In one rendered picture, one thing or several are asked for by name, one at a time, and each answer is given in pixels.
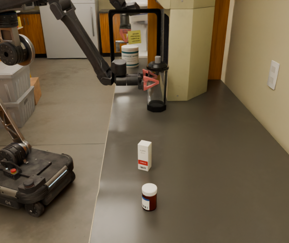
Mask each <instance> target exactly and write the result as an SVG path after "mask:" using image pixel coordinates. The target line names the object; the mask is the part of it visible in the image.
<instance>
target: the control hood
mask: <svg viewBox="0 0 289 243"><path fill-rule="evenodd" d="M157 1H158V3H159V4H160V5H161V6H162V7H163V8H164V9H170V0H157Z"/></svg>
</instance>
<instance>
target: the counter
mask: <svg viewBox="0 0 289 243"><path fill-rule="evenodd" d="M147 102H148V90H145V91H143V90H142V89H141V90H140V89H138V85H134V86H127V85H126V86H117V85H115V89H114V95H113V101H112V107H111V113H110V120H109V126H108V132H107V138H106V144H105V149H104V155H103V161H102V166H101V172H100V178H99V187H98V193H97V196H96V203H95V208H94V214H93V220H92V226H91V231H90V237H89V243H289V154H288V153H287V152H286V151H285V150H284V149H283V148H282V147H281V145H280V144H279V143H278V142H277V141H276V140H275V139H274V138H273V137H272V136H271V134H270V133H269V132H268V131H267V130H266V129H265V128H264V127H263V126H262V124H261V123H260V122H259V121H258V120H257V119H256V118H255V117H254V116H253V115H252V113H251V112H250V111H249V110H248V109H247V108H246V107H245V106H244V105H243V103H242V102H241V101H240V100H239V99H238V98H237V97H236V96H235V95H234V93H233V92H232V91H231V90H230V89H229V88H228V87H227V86H226V85H225V83H224V82H223V81H222V80H208V81H207V91H206V92H205V93H202V94H200V95H198V96H196V97H194V98H192V99H190V100H188V101H167V98H166V101H165V102H166V110H165V111H162V112H151V111H148V110H147ZM141 140H144V141H149V142H151V168H150V169H149V171H144V170H140V169H138V143H139V142H140V141H141ZM147 183H152V184H155V185H156V186H157V207H156V209H155V210H153V211H146V210H144V209H143V208H142V186H143V185H144V184H147Z"/></svg>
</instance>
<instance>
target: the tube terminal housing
mask: <svg viewBox="0 0 289 243"><path fill-rule="evenodd" d="M214 11H215V0H170V9H164V14H166V15H168V16H169V39H168V46H169V56H168V65H169V69H168V70H167V86H166V98H167V101H188V100H190V99H192V98H194V97H196V96H198V95H200V94H202V93H205V92H206V91H207V81H208V71H209V61H210V51H211V41H212V30H213V21H214Z"/></svg>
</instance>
